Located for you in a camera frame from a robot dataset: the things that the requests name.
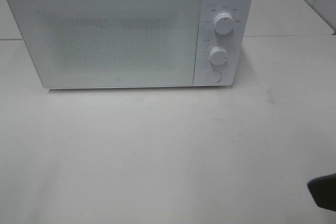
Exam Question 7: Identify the round white door-release button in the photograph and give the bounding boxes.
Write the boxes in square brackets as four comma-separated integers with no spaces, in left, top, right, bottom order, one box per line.
[206,70,222,83]

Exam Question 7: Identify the white microwave knob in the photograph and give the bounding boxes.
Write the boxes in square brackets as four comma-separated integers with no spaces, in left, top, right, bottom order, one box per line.
[213,10,234,35]
[208,46,228,66]

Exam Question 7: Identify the white microwave door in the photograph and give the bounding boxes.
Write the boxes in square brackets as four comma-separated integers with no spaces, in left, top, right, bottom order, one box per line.
[8,0,200,89]

